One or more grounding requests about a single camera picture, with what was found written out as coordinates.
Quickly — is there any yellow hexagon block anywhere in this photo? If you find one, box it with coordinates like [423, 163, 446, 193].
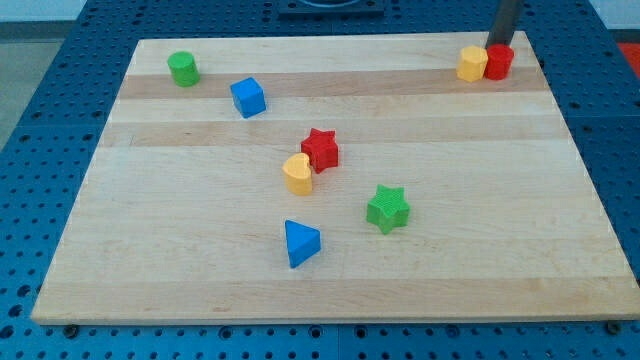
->
[456, 46, 488, 82]

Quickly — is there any yellow heart block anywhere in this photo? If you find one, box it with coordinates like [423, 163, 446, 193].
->
[282, 153, 313, 196]

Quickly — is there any red star block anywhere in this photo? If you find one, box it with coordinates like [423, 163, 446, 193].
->
[300, 128, 339, 174]

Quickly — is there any blue triangle block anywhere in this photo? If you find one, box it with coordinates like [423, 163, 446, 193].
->
[284, 220, 321, 268]

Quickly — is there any wooden board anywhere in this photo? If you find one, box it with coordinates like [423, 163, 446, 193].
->
[32, 32, 639, 325]

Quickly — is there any green star block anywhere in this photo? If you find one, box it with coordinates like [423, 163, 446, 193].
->
[366, 184, 411, 235]

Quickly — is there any blue cube block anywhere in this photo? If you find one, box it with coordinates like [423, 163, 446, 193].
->
[230, 77, 266, 118]

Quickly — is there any green cylinder block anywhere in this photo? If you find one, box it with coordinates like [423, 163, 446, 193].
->
[167, 51, 200, 87]

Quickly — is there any red cylinder block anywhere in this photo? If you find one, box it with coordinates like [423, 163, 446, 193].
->
[484, 44, 515, 80]

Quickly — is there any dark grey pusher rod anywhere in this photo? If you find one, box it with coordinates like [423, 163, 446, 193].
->
[485, 0, 524, 49]

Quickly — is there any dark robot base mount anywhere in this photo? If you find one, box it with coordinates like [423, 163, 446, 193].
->
[273, 0, 386, 18]

